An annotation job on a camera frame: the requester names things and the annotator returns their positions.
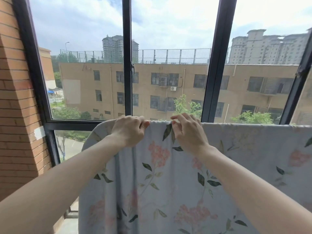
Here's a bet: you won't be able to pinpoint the person's right hand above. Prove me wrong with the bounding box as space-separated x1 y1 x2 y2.
170 113 216 157

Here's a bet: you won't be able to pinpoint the person's left hand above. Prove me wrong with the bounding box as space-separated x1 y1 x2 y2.
110 115 150 148

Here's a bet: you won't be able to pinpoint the floral bed sheet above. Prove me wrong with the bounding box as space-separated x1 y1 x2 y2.
78 119 312 234

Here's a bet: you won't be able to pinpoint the person's left forearm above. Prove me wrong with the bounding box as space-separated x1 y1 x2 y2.
0 134 127 234

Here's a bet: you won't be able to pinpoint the person's right forearm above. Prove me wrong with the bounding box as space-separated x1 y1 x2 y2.
195 146 312 234

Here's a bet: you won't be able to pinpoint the small green tree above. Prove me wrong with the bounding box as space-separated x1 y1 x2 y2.
174 94 203 120

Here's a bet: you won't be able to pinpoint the long tan building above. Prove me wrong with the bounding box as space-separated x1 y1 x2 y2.
59 62 312 125

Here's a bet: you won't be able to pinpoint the green bushes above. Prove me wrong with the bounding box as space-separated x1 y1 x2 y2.
51 105 92 121

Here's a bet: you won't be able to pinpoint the low green tree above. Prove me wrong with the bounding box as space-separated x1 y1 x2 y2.
230 110 274 125

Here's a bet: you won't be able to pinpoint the tall grey tower building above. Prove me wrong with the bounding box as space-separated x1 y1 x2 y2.
102 35 139 63

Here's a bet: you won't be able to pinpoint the orange brick building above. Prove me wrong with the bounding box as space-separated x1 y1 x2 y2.
39 47 57 90

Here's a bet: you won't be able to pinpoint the wide beige apartment block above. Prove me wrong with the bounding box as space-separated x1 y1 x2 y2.
227 28 310 65

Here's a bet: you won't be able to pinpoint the dark window frame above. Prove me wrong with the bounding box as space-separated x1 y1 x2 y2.
12 0 312 166

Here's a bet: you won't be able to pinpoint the rooftop wire fence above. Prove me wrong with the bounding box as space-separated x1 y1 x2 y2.
60 48 304 65

